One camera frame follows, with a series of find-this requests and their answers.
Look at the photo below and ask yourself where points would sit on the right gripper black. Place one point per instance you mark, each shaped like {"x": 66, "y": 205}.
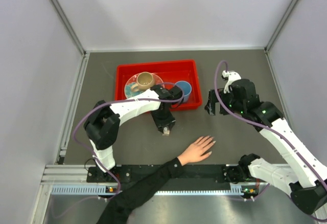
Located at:
{"x": 213, "y": 98}

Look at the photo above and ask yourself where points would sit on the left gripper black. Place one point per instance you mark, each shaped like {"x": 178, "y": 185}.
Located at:
{"x": 169, "y": 121}

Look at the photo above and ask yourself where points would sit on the nail polish bottle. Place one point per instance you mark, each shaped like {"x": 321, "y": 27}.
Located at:
{"x": 166, "y": 131}

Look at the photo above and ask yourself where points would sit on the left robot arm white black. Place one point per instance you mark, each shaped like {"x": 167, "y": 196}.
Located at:
{"x": 103, "y": 124}

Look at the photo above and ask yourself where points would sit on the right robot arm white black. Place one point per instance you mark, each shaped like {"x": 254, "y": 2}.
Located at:
{"x": 305, "y": 181}

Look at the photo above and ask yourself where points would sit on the black sleeved forearm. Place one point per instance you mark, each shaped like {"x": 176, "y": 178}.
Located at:
{"x": 121, "y": 206}

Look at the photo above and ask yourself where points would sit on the person's hand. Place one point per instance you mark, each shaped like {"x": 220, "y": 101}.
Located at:
{"x": 197, "y": 151}

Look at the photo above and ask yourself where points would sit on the blue plastic cup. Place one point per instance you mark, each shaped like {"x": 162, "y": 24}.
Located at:
{"x": 186, "y": 88}

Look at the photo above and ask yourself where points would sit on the beige ceramic mug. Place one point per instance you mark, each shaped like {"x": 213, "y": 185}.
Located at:
{"x": 144, "y": 81}

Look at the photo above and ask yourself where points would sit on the red plastic tray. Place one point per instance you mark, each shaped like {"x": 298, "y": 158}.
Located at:
{"x": 168, "y": 71}

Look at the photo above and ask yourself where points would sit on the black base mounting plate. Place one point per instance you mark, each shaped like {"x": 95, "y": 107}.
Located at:
{"x": 134, "y": 173}

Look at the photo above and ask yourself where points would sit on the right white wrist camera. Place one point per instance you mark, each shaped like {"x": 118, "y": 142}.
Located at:
{"x": 229, "y": 77}

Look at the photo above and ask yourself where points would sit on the grey slotted cable duct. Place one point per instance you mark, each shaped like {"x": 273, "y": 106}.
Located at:
{"x": 102, "y": 190}

